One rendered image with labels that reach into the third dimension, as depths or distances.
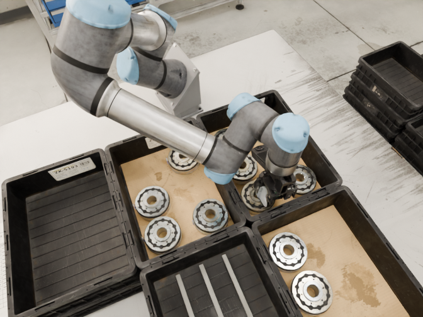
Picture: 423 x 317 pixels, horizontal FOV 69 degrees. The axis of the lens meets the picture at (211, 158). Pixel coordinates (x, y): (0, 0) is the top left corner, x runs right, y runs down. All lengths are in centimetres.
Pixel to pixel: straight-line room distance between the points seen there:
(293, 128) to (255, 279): 44
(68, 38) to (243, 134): 40
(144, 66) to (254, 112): 52
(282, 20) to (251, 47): 150
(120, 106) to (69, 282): 51
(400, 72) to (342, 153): 88
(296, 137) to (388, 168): 72
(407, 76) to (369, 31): 121
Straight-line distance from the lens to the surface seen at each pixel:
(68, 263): 99
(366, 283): 96
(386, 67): 204
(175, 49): 128
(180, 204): 95
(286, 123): 64
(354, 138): 133
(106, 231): 98
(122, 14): 69
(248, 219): 82
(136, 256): 82
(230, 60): 154
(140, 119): 70
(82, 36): 68
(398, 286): 95
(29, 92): 281
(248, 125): 69
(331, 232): 97
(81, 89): 71
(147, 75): 111
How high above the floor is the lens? 170
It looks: 58 degrees down
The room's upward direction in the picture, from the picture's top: 3 degrees counter-clockwise
